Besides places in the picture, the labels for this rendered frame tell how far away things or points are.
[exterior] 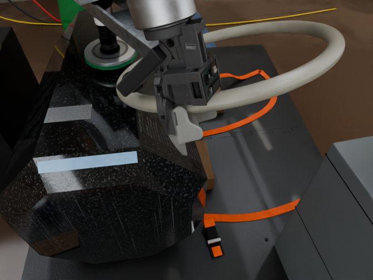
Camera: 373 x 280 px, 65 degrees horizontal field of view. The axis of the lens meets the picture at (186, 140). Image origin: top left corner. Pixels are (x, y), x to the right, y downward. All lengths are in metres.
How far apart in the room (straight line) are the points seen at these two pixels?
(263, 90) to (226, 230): 1.31
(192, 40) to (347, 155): 0.73
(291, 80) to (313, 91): 2.18
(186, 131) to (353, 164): 0.65
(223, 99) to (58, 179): 0.70
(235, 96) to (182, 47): 0.11
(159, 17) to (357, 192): 0.79
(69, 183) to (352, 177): 0.87
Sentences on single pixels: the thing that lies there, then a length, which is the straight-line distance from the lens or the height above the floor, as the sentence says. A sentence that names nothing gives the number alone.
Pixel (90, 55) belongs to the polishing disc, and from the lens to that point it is 1.31.
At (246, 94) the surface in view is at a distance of 0.46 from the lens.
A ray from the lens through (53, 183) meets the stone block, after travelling 1.04.
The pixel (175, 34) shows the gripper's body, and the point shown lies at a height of 1.36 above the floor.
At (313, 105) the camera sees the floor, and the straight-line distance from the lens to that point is 2.53.
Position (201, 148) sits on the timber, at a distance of 1.85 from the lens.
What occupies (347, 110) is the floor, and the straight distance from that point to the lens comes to 2.60.
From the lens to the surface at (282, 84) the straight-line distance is 0.48.
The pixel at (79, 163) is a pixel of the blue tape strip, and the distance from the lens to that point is 1.01.
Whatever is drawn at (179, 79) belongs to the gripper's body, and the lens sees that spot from 0.43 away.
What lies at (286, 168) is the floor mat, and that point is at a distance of 2.01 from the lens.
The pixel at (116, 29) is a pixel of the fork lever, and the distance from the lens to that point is 1.01.
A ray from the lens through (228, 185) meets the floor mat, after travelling 1.85.
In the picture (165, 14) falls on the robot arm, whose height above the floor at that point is 1.39.
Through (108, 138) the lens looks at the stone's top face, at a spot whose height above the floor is 0.83.
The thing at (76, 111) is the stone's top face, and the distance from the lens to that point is 1.14.
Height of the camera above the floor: 1.56
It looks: 49 degrees down
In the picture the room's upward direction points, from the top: straight up
